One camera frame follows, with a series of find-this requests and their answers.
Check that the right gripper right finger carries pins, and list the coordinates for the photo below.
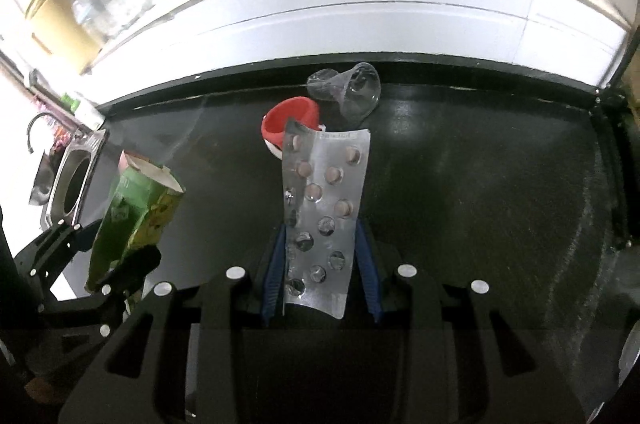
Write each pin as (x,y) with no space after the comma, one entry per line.
(454,356)

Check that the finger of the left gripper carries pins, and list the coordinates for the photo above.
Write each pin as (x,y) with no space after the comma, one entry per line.
(48,255)
(127,277)

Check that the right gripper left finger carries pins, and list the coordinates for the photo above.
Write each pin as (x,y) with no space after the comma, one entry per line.
(176,358)

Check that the green patrick paper carton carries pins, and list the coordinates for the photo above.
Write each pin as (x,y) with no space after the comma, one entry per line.
(143,201)

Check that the pill blister pack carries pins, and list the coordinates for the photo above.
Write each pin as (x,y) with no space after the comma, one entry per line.
(323,174)

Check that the clear plastic cup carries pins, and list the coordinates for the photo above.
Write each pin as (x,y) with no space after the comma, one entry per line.
(356,91)

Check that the steel sink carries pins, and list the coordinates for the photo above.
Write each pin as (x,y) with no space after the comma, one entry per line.
(71,182)

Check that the chrome faucet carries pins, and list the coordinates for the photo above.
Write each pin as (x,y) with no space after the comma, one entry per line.
(50,133)

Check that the green pump soap bottle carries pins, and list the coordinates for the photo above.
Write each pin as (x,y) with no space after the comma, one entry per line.
(84,111)

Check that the yellow plastic pitcher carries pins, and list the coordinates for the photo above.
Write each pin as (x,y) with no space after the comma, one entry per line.
(55,28)

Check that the clear drinking glass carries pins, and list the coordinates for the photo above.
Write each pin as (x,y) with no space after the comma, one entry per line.
(104,20)

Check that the black metal board rack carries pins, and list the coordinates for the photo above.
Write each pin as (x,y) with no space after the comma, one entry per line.
(615,116)

